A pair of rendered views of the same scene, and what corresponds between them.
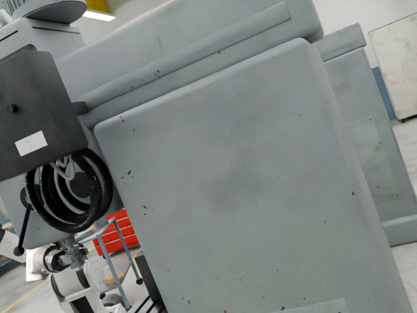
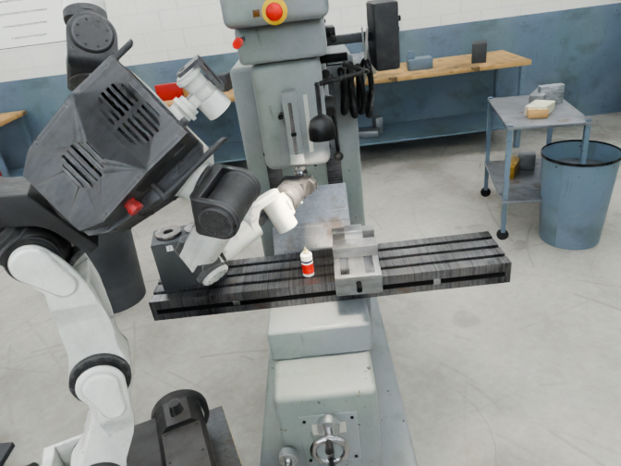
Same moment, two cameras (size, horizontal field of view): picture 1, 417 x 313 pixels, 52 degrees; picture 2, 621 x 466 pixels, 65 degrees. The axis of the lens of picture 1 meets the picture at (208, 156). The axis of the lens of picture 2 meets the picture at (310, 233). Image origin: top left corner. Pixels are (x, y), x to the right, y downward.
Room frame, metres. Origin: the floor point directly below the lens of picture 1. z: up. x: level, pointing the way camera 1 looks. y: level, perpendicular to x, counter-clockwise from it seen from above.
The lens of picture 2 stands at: (1.75, 1.92, 1.82)
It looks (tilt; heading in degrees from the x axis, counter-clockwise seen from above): 27 degrees down; 252
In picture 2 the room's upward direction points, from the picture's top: 8 degrees counter-clockwise
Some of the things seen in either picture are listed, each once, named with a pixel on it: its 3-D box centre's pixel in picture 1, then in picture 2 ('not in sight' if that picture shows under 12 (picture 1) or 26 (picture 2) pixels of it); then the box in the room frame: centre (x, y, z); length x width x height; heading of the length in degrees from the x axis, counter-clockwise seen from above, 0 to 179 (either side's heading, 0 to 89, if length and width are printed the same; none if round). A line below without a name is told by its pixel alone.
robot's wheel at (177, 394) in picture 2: not in sight; (180, 415); (1.89, 0.55, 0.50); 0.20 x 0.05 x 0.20; 1
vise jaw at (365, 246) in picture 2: not in sight; (354, 248); (1.18, 0.60, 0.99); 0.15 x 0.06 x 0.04; 158
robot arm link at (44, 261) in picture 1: (58, 258); (293, 191); (1.36, 0.57, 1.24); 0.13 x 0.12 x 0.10; 142
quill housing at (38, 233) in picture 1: (45, 185); (292, 109); (1.30, 0.49, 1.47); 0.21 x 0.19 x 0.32; 160
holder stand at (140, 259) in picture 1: (162, 263); (188, 253); (1.70, 0.33, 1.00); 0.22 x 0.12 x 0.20; 170
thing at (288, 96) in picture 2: not in sight; (293, 128); (1.34, 0.60, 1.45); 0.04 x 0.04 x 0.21; 70
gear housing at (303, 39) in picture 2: not in sight; (283, 35); (1.29, 0.46, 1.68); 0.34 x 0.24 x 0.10; 70
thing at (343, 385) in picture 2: not in sight; (327, 374); (1.31, 0.52, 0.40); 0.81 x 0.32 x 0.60; 70
